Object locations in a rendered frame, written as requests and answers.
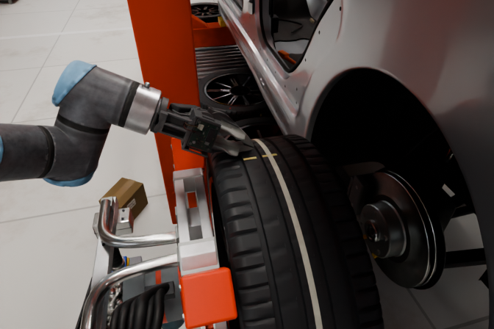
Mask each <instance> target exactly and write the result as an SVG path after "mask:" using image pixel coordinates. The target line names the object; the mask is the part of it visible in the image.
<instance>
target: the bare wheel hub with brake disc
mask: <svg viewBox="0 0 494 329"><path fill-rule="evenodd" d="M366 181H367V182H368V183H369V184H370V186H371V187H372V189H371V192H370V196H369V198H368V203H367V205H365V206H364V207H363V209H362V211H361V214H360V215H359V216H360V225H361V229H362V234H363V235H366V234H365V222H366V221H367V220H374V221H375V222H376V224H377V225H378V227H379V231H380V240H379V242H377V243H373V242H371V241H369V239H368V238H367V239H365V242H366V244H367V246H368V248H369V250H370V252H371V254H372V253H373V254H375V255H376V258H374V260H375V261H376V263H377V264H378V266H379V267H380V269H381V270H382V272H383V273H384V274H385V275H386V276H387V277H388V278H389V279H390V280H391V281H393V282H394V283H396V284H398V285H399V286H402V287H404V288H409V289H410V288H415V287H417V286H423V285H425V284H427V283H428V282H429V281H430V280H431V279H432V278H433V276H434V274H435V272H436V269H437V263H438V257H439V247H438V240H437V232H436V229H435V226H434V222H433V219H432V216H431V214H430V212H429V209H428V207H427V205H426V203H425V202H424V200H423V198H422V197H421V195H420V193H419V192H418V191H417V190H416V188H415V187H414V186H413V185H412V184H411V183H410V182H409V181H408V180H407V179H405V177H403V176H402V175H400V174H398V173H395V172H393V171H388V170H386V171H381V172H376V173H372V174H370V175H369V176H368V177H367V178H366Z"/></svg>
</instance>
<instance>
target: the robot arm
mask: <svg viewBox="0 0 494 329"><path fill-rule="evenodd" d="M161 95H162V92H161V90H158V89H155V88H153V87H150V83H149V82H146V83H145V84H142V83H140V82H136V81H134V80H132V79H129V78H126V77H124V76H121V75H118V74H116V73H113V72H111V71H108V70H105V69H103V68H100V67H98V66H97V65H92V64H90V63H87V62H83V61H81V60H74V61H72V62H70V63H69V64H68V65H67V66H66V68H65V70H64V71H63V72H62V74H61V76H60V77H59V79H58V81H57V84H56V86H55V88H54V93H53V95H52V98H51V102H52V103H53V105H55V106H56V107H60V108H59V111H58V113H57V117H56V120H55V123H54V126H41V125H37V126H36V125H25V124H11V123H0V182H3V181H17V180H27V179H35V178H42V179H43V180H44V181H46V182H48V183H50V184H53V185H55V186H59V187H79V186H82V185H84V184H86V183H87V182H89V181H90V180H91V178H92V177H93V174H94V173H95V171H96V169H97V168H98V165H99V159H100V156H101V152H102V150H103V147H104V144H105V142H106V139H107V135H108V133H109V131H110V127H111V125H112V124H113V125H115V126H120V127H122V128H124V129H128V130H130V131H134V132H137V133H139V134H143V135H147V133H148V130H149V129H150V131H151V132H154V133H157V132H159V133H161V134H165V135H168V136H170V137H174V138H177V139H179V140H181V147H182V150H184V151H188V152H191V153H194V154H197V155H199V156H203V157H206V158H207V157H208V155H207V153H217V152H221V151H223V152H226V153H228V154H229V155H231V156H238V153H239V152H242V151H250V150H252V149H253V147H254V144H253V142H252V141H251V139H250V138H249V136H248V135H247V134H246V133H245V132H244V131H243V130H242V129H241V128H240V127H239V126H238V125H237V124H236V123H235V122H234V121H233V120H232V119H231V118H230V117H229V116H228V115H227V114H225V113H224V112H221V111H218V110H214V109H211V108H210V107H209V108H208V110H205V109H202V108H201V107H199V106H196V105H190V104H176V103H171V104H170V106H169V108H167V107H168V102H169V98H165V97H162V98H161ZM219 132H220V133H221V134H223V135H231V136H233V137H234V138H235V139H236V140H241V141H243V142H235V141H234V140H226V139H224V138H223V137H222V136H220V135H218V133H219ZM189 149H192V150H194V151H191V150H189ZM195 151H198V152H200V153H197V152H195Z"/></svg>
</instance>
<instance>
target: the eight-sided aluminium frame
mask: <svg viewBox="0 0 494 329"><path fill-rule="evenodd" d="M173 186H174V191H175V194H176V210H177V220H178V229H179V243H178V251H179V264H180V272H181V276H182V277H183V276H184V275H187V274H191V273H195V272H202V271H206V270H213V269H217V268H220V264H219V259H218V251H217V246H216V241H215V237H214V236H213V234H212V226H211V222H210V214H209V209H208V205H207V197H206V193H205V183H204V174H203V170H202V168H201V167H199V168H193V169H188V170H179V171H173ZM190 192H195V193H196V203H197V207H198V210H199V215H200V221H201V230H202V236H203V239H197V240H192V241H190V232H189V226H188V219H187V209H189V203H188V198H187V194H188V193H190ZM213 327H214V329H227V328H226V321H225V322H219V323H215V324H213Z"/></svg>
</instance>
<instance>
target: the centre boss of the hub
mask: <svg viewBox="0 0 494 329"><path fill-rule="evenodd" d="M365 234H366V236H367V238H368V239H369V241H371V242H373V243H377V242H379V240H380V231H379V227H378V225H377V224H376V222H375V221H374V220H367V221H366V222H365Z"/></svg>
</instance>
